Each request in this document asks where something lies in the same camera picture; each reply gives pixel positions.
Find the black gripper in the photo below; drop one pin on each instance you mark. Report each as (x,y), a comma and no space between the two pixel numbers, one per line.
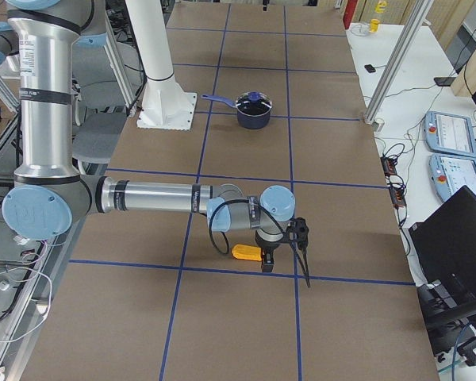
(267,248)

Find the yellow corn cob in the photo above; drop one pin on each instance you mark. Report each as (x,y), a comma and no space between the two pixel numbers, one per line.
(247,252)

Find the glass pot lid blue knob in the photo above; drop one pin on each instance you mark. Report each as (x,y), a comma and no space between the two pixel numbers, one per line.
(253,102)

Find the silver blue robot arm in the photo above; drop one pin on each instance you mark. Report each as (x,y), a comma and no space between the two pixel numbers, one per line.
(49,194)

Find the dark blue saucepan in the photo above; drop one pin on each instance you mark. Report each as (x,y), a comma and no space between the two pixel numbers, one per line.
(246,120)

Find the black orange usb hub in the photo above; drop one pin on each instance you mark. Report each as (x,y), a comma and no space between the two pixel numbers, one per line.
(388,166)

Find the black laptop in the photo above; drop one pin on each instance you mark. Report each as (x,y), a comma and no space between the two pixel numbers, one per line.
(445,242)

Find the lower teach pendant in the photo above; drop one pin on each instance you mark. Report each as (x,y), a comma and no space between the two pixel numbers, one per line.
(450,173)

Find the teach pendant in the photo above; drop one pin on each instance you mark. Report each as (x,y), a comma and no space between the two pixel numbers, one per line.
(449,133)
(450,173)

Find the black small device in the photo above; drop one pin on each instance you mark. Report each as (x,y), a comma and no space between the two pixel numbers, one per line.
(369,68)

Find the upper teach pendant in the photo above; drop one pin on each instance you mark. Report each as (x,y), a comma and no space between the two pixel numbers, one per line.
(449,133)

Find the grey office chair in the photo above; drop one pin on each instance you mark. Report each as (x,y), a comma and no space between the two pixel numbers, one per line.
(107,74)

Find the yellow cup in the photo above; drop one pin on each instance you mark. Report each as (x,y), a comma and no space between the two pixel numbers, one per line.
(373,25)

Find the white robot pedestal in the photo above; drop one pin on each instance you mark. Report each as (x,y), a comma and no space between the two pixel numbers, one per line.
(165,105)

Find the aluminium frame post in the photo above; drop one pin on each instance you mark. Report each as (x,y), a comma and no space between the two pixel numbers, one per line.
(400,50)

